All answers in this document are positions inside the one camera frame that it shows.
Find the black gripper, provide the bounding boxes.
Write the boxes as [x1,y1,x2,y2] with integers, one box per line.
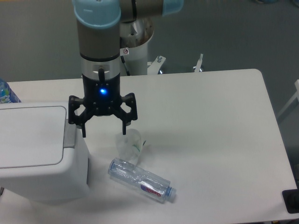
[68,75,138,138]

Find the white push-button trash can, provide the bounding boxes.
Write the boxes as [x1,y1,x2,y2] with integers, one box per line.
[0,101,90,202]

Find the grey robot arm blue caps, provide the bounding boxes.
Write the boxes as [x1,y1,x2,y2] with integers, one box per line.
[68,0,184,137]

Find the crumpled clear plastic bag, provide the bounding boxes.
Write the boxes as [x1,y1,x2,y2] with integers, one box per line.
[115,128,146,165]

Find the clear empty plastic bottle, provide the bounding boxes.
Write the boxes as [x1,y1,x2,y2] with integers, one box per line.
[108,158,177,203]

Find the blue labelled bottle at edge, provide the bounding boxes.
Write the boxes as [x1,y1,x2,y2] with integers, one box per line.
[0,79,21,104]

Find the white furniture leg right edge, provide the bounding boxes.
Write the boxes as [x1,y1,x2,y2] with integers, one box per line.
[277,79,299,123]

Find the black device at table corner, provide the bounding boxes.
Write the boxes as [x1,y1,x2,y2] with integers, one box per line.
[282,189,299,214]

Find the black cable on pedestal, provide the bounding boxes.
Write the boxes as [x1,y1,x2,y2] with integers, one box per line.
[120,55,131,77]

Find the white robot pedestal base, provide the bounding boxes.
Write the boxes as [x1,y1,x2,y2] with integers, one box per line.
[119,14,204,77]

